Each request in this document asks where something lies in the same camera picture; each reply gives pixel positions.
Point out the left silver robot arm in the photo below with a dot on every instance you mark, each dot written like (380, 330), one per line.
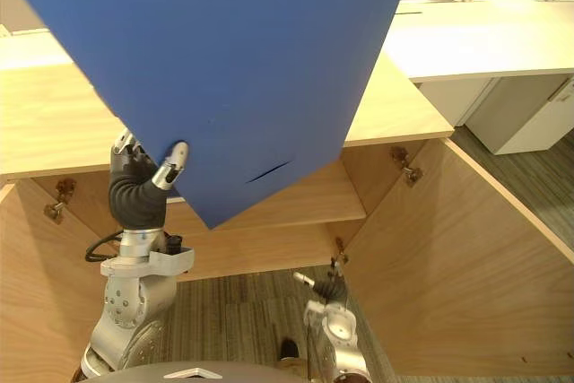
(130, 302)

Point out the dark robot foot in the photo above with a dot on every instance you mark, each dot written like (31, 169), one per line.
(289, 350)

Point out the blue folder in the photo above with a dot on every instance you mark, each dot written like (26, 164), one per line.
(233, 64)

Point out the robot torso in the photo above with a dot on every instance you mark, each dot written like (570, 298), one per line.
(211, 371)

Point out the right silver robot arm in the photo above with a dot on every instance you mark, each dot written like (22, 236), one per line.
(337, 338)

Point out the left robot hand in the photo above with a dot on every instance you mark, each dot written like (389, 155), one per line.
(134, 194)

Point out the wooden office cabinet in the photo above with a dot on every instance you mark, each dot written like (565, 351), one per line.
(188, 176)

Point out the wooden cabinet door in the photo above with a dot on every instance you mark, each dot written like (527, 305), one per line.
(453, 266)
(40, 289)

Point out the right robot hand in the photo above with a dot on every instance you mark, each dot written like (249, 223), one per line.
(331, 288)

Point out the metal door hinge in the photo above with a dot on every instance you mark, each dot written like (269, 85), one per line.
(407, 164)
(59, 203)
(339, 252)

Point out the white drawer pedestal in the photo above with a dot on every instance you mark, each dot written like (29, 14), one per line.
(515, 109)

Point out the white office desk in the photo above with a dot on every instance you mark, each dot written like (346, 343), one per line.
(480, 37)

